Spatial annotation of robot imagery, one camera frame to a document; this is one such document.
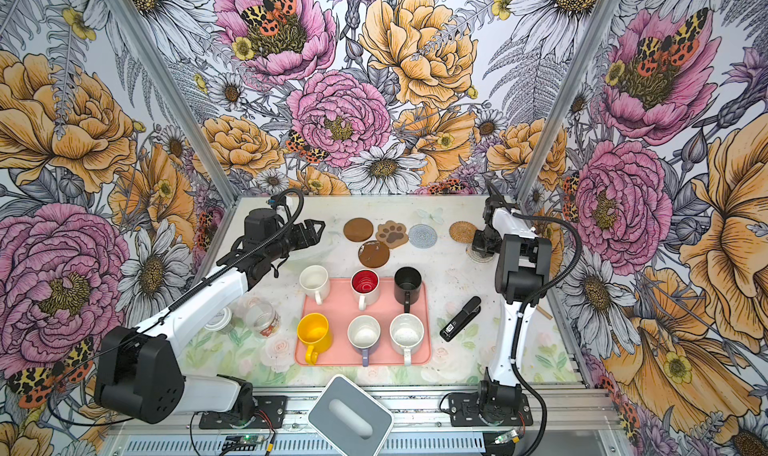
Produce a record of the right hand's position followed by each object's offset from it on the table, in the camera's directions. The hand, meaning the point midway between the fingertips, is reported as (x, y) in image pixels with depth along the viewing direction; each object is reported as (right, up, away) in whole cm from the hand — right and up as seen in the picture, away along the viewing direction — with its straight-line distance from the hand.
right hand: (485, 259), depth 102 cm
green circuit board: (-67, -40, -31) cm, 83 cm away
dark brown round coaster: (-44, +10, +10) cm, 46 cm away
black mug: (-26, -6, -8) cm, 28 cm away
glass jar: (-70, -16, -11) cm, 73 cm away
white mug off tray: (-55, -6, -8) cm, 56 cm away
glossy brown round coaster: (-38, +1, +3) cm, 38 cm away
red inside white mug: (-40, -7, -8) cm, 41 cm away
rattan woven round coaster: (-6, +9, +10) cm, 14 cm away
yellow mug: (-53, -19, -16) cm, 58 cm away
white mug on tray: (-27, -19, -16) cm, 36 cm away
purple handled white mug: (-39, -19, -16) cm, 46 cm away
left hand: (-53, +9, -17) cm, 56 cm away
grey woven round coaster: (-20, +7, +8) cm, 23 cm away
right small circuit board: (-5, -39, -30) cm, 49 cm away
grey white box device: (-41, -35, -29) cm, 61 cm away
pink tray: (-35, -14, -21) cm, 43 cm away
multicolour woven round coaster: (-2, 0, +2) cm, 3 cm away
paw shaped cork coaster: (-31, +8, +9) cm, 34 cm away
